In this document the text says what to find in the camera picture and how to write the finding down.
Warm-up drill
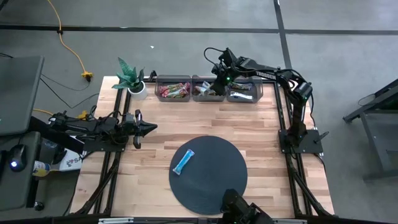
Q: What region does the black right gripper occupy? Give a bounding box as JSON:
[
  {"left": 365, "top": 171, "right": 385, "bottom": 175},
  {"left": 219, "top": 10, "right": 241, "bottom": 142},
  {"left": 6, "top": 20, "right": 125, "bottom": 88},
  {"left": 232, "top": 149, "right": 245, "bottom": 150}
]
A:
[{"left": 213, "top": 73, "right": 233, "bottom": 96}]

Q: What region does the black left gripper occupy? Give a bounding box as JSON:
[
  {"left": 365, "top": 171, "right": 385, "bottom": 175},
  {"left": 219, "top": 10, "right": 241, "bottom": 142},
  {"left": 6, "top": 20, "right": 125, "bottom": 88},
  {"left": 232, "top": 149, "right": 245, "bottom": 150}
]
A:
[{"left": 124, "top": 109, "right": 159, "bottom": 149}]

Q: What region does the green blue orange granola bar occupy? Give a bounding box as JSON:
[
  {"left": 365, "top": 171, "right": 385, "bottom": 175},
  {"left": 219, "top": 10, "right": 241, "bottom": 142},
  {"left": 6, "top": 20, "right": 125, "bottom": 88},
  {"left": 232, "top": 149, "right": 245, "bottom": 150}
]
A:
[{"left": 230, "top": 82, "right": 253, "bottom": 91}]

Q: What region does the white and blue snack bar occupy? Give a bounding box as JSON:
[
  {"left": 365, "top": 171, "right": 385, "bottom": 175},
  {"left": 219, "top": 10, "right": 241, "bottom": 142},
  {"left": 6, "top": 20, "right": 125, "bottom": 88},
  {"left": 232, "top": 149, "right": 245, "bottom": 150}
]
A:
[{"left": 229, "top": 91, "right": 254, "bottom": 101}]

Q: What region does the grey translucent plastic bin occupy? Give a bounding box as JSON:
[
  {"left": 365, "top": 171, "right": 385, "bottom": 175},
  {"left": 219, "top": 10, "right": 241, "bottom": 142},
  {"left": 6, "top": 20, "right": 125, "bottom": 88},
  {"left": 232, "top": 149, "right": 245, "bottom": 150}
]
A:
[
  {"left": 154, "top": 74, "right": 192, "bottom": 103},
  {"left": 226, "top": 74, "right": 264, "bottom": 104},
  {"left": 191, "top": 74, "right": 228, "bottom": 103}
]

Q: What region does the snake plant in white pot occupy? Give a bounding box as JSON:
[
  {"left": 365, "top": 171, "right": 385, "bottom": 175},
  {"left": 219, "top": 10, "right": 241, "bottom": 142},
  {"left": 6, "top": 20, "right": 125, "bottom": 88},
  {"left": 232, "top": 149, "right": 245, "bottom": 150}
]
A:
[{"left": 111, "top": 57, "right": 149, "bottom": 101}]

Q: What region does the round dark woven placemat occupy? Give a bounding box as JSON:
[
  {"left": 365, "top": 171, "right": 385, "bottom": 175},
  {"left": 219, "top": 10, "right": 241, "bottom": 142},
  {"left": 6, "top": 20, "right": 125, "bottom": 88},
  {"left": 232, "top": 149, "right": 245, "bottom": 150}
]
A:
[{"left": 169, "top": 135, "right": 249, "bottom": 216}]

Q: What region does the white printed box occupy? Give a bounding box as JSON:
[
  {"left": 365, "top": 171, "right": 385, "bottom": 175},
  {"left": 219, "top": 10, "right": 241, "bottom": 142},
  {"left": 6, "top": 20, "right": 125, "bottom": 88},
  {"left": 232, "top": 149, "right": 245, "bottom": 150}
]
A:
[{"left": 58, "top": 149, "right": 83, "bottom": 172}]

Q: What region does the yellow and white bottle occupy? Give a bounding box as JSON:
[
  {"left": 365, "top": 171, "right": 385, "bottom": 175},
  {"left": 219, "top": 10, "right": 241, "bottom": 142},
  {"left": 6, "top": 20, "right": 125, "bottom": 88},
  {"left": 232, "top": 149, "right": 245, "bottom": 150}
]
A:
[{"left": 32, "top": 160, "right": 52, "bottom": 178}]

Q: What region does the dark bulky object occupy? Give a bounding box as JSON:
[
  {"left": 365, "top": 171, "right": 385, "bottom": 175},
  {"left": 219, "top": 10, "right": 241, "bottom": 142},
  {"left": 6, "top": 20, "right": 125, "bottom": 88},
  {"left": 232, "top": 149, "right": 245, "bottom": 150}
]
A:
[{"left": 220, "top": 188, "right": 276, "bottom": 224}]

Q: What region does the dark grey laptop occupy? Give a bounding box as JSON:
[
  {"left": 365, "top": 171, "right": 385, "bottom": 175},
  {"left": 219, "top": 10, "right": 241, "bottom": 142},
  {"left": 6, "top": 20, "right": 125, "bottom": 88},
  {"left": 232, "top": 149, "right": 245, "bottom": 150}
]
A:
[{"left": 0, "top": 55, "right": 45, "bottom": 136}]

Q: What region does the black computer mouse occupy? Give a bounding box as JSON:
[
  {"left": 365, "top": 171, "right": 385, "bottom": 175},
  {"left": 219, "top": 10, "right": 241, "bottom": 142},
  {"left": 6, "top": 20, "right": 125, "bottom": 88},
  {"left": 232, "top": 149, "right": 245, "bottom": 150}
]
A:
[{"left": 7, "top": 144, "right": 28, "bottom": 173}]

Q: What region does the grey desk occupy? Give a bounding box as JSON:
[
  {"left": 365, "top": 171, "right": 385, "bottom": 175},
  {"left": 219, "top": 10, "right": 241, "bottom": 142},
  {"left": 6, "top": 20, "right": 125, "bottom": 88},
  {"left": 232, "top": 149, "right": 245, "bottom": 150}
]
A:
[{"left": 0, "top": 131, "right": 42, "bottom": 212}]

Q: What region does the black metal stand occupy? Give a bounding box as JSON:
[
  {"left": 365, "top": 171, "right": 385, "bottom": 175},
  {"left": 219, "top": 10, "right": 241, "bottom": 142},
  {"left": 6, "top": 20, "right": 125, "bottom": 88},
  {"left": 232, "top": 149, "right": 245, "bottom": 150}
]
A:
[{"left": 342, "top": 77, "right": 398, "bottom": 182}]

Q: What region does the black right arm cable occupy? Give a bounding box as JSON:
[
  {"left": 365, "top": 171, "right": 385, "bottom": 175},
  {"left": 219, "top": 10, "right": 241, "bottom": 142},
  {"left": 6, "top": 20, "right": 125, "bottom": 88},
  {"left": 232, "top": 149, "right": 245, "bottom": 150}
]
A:
[{"left": 203, "top": 46, "right": 225, "bottom": 68}]

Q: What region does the black floor cable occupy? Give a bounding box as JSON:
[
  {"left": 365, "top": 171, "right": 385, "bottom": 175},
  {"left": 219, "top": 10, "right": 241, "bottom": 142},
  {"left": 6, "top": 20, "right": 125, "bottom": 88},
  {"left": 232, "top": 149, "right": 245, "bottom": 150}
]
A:
[{"left": 39, "top": 73, "right": 100, "bottom": 110}]

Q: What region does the yellow extension cable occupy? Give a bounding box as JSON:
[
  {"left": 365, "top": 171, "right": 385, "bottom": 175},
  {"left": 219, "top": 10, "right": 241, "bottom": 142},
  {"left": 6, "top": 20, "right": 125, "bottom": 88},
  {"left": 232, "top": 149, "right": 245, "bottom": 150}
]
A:
[{"left": 46, "top": 0, "right": 94, "bottom": 83}]

